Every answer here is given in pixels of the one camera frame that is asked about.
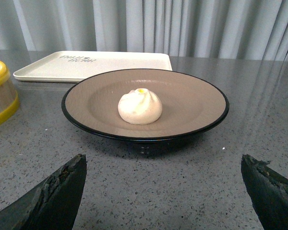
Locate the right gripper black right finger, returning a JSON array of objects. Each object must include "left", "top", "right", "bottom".
[{"left": 241, "top": 154, "right": 288, "bottom": 230}]

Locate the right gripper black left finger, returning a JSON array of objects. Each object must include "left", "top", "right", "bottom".
[{"left": 0, "top": 154, "right": 87, "bottom": 230}]

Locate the white steamed bun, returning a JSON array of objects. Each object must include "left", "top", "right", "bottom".
[{"left": 118, "top": 88, "right": 163, "bottom": 125}]

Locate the brown plate with black rim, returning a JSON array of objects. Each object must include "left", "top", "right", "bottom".
[{"left": 61, "top": 69, "right": 229, "bottom": 145}]

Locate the white rectangular bear tray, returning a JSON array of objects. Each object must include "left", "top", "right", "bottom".
[{"left": 13, "top": 51, "right": 172, "bottom": 82}]

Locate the yellow rimmed wooden steamer basket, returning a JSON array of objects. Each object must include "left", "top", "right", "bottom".
[{"left": 0, "top": 61, "right": 20, "bottom": 125}]

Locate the grey pleated curtain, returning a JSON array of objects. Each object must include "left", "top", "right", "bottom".
[{"left": 0, "top": 0, "right": 288, "bottom": 60}]

